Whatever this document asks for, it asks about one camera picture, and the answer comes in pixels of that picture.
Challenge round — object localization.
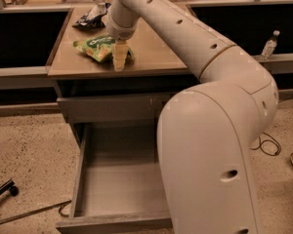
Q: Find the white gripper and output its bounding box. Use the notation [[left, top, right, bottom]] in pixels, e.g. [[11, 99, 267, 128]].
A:
[[105, 0, 140, 71]]

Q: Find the green rice chip bag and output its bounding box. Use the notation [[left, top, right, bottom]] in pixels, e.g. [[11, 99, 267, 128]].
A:
[[72, 34, 136, 63]]

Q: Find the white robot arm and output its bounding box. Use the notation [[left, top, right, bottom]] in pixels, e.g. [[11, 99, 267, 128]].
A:
[[107, 0, 278, 234]]

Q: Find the blue white snack bag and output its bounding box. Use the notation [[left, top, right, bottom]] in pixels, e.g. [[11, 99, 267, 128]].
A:
[[73, 3, 110, 29]]

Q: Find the grey drawer cabinet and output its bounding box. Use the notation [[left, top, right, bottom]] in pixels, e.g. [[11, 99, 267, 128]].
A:
[[46, 3, 199, 147]]

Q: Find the closed grey top drawer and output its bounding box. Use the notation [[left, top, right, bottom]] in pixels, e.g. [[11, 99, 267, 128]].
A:
[[58, 94, 170, 123]]

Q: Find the open grey middle drawer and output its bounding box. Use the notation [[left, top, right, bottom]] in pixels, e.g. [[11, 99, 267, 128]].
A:
[[56, 120, 172, 234]]

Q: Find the clear plastic water bottle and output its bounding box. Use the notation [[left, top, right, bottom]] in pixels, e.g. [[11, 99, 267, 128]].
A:
[[261, 30, 280, 59]]

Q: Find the grey metal rod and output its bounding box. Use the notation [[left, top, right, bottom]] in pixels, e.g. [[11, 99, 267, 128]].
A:
[[0, 200, 72, 225]]

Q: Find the black power cable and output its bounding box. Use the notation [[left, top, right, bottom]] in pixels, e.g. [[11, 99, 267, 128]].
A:
[[249, 132, 282, 157]]

